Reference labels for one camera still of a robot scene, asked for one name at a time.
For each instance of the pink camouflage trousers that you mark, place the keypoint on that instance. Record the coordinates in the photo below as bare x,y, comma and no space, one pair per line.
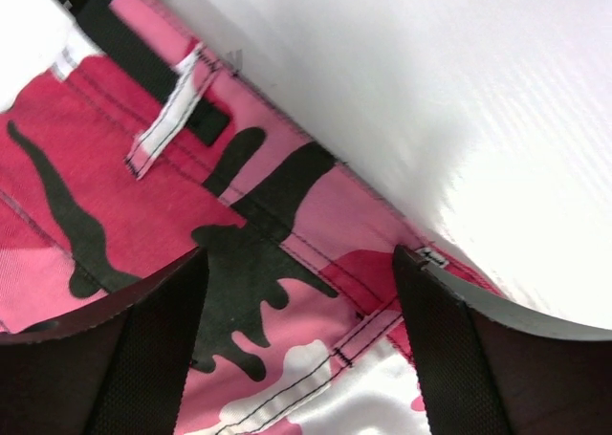
302,331

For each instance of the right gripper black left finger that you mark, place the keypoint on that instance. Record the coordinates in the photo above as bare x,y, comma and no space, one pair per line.
115,366

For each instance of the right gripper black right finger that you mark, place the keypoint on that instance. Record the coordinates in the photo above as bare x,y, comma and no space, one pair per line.
487,365

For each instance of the black webbing belt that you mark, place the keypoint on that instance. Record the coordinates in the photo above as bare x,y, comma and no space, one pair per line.
138,72

